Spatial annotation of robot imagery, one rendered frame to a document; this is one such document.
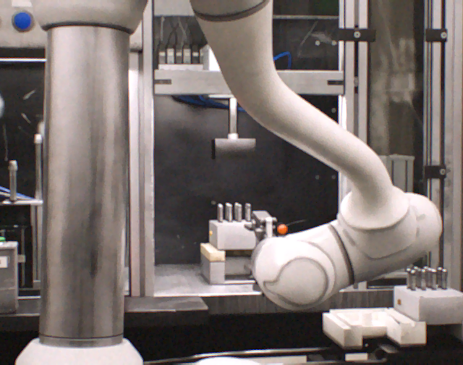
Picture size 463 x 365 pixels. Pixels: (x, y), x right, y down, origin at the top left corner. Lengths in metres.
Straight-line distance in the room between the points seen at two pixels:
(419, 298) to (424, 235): 0.26
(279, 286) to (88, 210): 0.37
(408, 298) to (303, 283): 0.42
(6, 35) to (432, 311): 0.91
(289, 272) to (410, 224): 0.20
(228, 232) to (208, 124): 0.38
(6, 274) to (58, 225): 0.54
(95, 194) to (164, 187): 1.10
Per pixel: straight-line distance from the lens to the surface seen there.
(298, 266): 1.34
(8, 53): 1.71
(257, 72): 1.18
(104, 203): 1.10
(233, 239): 1.90
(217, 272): 1.90
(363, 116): 1.83
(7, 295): 1.64
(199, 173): 2.20
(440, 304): 1.69
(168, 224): 2.20
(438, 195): 1.89
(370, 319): 1.73
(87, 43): 1.11
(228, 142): 1.95
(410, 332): 1.68
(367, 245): 1.40
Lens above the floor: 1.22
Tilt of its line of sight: 3 degrees down
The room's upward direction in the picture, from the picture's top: straight up
